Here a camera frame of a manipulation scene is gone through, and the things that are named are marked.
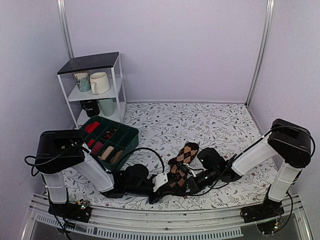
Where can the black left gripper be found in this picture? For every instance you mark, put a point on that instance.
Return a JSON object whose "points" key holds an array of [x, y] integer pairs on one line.
{"points": [[159, 196]]}

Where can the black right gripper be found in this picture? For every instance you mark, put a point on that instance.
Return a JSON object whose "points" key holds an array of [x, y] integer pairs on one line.
{"points": [[194, 186]]}

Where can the brown argyle sock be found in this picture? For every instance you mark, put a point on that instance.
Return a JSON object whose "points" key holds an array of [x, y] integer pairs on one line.
{"points": [[185, 156]]}

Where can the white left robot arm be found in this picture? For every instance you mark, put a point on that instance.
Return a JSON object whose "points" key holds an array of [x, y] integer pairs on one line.
{"points": [[62, 149]]}

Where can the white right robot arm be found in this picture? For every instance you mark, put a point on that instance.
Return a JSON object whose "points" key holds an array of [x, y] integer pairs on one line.
{"points": [[194, 170]]}

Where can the floral patterned table mat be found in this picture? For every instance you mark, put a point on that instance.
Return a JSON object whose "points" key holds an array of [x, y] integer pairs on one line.
{"points": [[164, 128]]}

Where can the tan rolled sock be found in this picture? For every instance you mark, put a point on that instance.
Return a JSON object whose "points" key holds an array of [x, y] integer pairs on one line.
{"points": [[116, 157]]}

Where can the beige rolled sock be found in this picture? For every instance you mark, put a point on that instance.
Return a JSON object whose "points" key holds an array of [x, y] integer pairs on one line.
{"points": [[106, 153]]}

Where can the green compartment organizer box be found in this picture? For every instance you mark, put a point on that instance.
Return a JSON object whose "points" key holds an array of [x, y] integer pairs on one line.
{"points": [[126, 138]]}

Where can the dark patterned rolled sock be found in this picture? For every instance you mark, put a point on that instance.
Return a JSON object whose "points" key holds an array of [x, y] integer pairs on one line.
{"points": [[108, 134]]}

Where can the maroon rolled sock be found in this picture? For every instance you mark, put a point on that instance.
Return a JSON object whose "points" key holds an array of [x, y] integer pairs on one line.
{"points": [[97, 146]]}

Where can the red sock in box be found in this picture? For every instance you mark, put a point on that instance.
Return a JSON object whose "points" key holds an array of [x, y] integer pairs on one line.
{"points": [[90, 142]]}

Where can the red rolled sock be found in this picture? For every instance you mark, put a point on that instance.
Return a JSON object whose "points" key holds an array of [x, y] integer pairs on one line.
{"points": [[91, 127]]}

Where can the pale green cup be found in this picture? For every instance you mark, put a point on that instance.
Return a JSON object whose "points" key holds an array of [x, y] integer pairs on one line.
{"points": [[107, 106]]}

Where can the black mug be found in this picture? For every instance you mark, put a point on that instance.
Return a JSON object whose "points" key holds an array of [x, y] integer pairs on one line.
{"points": [[91, 107]]}

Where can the cream white mug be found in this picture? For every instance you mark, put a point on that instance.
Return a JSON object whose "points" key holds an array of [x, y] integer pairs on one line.
{"points": [[99, 83]]}

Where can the white shelf with black top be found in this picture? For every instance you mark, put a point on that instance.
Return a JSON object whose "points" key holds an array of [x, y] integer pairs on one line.
{"points": [[103, 62]]}

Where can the teal floral mug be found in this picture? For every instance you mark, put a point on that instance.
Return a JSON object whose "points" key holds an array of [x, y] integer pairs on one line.
{"points": [[82, 81]]}

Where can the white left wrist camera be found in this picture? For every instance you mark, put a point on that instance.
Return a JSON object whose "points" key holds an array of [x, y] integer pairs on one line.
{"points": [[159, 180]]}

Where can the aluminium front rail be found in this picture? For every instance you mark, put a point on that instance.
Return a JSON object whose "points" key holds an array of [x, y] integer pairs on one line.
{"points": [[215, 216]]}

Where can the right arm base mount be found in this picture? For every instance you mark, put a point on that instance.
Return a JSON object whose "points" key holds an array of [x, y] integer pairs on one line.
{"points": [[263, 211]]}

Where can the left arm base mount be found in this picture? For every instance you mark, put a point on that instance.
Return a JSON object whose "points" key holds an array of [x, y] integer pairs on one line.
{"points": [[79, 211]]}

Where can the right aluminium corner post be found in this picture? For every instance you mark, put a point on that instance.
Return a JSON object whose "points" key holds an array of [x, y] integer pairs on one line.
{"points": [[262, 50]]}

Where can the aluminium corner post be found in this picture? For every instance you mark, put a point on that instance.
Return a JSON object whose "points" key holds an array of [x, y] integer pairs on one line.
{"points": [[262, 50], [62, 13]]}

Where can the left aluminium corner post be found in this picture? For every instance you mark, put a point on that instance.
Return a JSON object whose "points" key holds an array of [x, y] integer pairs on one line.
{"points": [[62, 13]]}

